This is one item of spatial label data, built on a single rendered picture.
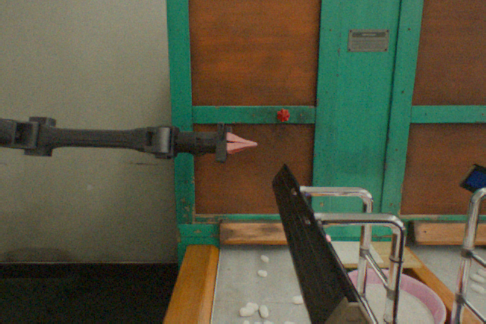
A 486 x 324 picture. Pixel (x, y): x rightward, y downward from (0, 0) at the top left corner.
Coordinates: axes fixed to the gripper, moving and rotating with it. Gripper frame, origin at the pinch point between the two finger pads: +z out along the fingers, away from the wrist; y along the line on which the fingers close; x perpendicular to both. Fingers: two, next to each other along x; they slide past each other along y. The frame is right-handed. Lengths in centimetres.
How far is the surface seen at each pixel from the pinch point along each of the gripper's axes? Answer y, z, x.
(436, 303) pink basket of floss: 40, 50, -19
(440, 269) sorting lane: 34, 59, -39
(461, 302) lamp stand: 35, 51, -6
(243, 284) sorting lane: 40.6, -3.5, -21.9
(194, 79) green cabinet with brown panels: -24.1, -23.3, -19.9
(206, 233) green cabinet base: 28, -20, -37
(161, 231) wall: 43, -75, -135
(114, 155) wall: -5, -103, -114
